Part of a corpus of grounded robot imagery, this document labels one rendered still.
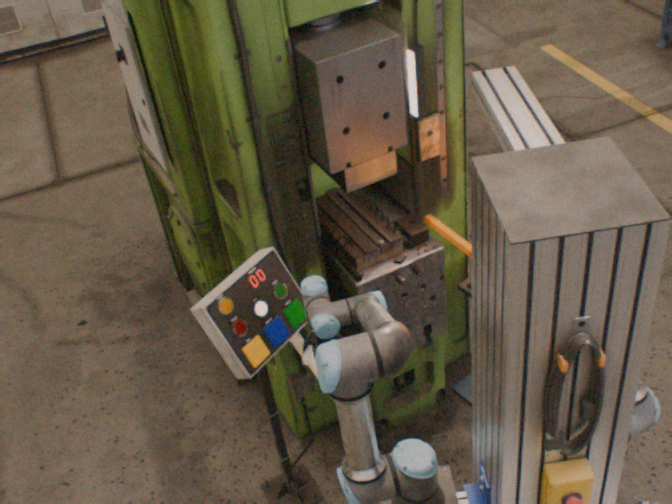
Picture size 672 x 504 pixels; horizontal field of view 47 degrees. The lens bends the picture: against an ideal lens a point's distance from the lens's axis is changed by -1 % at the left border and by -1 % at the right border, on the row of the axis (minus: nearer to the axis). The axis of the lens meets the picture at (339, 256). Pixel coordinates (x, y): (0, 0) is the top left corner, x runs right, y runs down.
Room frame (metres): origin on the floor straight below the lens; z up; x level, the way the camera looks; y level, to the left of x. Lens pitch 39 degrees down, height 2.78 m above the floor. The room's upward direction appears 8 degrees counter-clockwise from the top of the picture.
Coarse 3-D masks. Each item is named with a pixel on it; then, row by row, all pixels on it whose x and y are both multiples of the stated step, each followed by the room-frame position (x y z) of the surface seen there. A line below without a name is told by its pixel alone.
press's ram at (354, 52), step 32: (288, 32) 2.43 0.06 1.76; (320, 32) 2.39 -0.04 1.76; (352, 32) 2.36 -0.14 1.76; (384, 32) 2.32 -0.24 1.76; (320, 64) 2.18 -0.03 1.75; (352, 64) 2.22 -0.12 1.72; (384, 64) 2.27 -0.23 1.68; (320, 96) 2.17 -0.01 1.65; (352, 96) 2.22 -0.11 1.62; (384, 96) 2.26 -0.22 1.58; (320, 128) 2.20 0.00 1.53; (352, 128) 2.21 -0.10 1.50; (384, 128) 2.26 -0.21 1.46; (320, 160) 2.24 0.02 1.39; (352, 160) 2.21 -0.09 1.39
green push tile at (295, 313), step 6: (294, 300) 1.95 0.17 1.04; (288, 306) 1.93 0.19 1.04; (294, 306) 1.93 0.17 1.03; (300, 306) 1.94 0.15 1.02; (288, 312) 1.91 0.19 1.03; (294, 312) 1.92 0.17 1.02; (300, 312) 1.93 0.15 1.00; (288, 318) 1.90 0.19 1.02; (294, 318) 1.90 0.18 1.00; (300, 318) 1.91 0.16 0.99; (294, 324) 1.89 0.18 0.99
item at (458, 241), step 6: (426, 216) 2.21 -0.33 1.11; (432, 216) 2.21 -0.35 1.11; (426, 222) 2.20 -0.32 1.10; (432, 222) 2.17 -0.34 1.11; (438, 222) 2.16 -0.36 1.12; (438, 228) 2.13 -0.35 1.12; (444, 228) 2.12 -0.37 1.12; (444, 234) 2.10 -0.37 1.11; (450, 234) 2.08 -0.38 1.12; (456, 234) 2.07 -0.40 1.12; (450, 240) 2.07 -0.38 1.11; (456, 240) 2.04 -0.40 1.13; (462, 240) 2.03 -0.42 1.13; (456, 246) 2.03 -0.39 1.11; (462, 246) 2.00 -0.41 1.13; (468, 246) 1.99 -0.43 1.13; (468, 252) 1.97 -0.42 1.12
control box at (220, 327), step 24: (264, 264) 1.99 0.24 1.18; (216, 288) 1.91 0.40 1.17; (240, 288) 1.90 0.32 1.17; (264, 288) 1.93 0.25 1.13; (288, 288) 1.97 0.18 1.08; (192, 312) 1.83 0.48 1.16; (216, 312) 1.81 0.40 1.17; (240, 312) 1.84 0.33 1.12; (216, 336) 1.78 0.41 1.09; (240, 336) 1.79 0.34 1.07; (264, 336) 1.82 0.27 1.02; (288, 336) 1.86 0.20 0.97; (240, 360) 1.73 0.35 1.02; (264, 360) 1.77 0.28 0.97
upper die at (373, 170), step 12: (384, 156) 2.25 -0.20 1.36; (348, 168) 2.20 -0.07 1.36; (360, 168) 2.22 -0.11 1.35; (372, 168) 2.24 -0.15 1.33; (384, 168) 2.25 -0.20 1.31; (396, 168) 2.27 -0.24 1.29; (336, 180) 2.26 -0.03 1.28; (348, 180) 2.20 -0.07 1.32; (360, 180) 2.22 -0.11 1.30; (372, 180) 2.23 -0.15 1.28; (348, 192) 2.20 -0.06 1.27
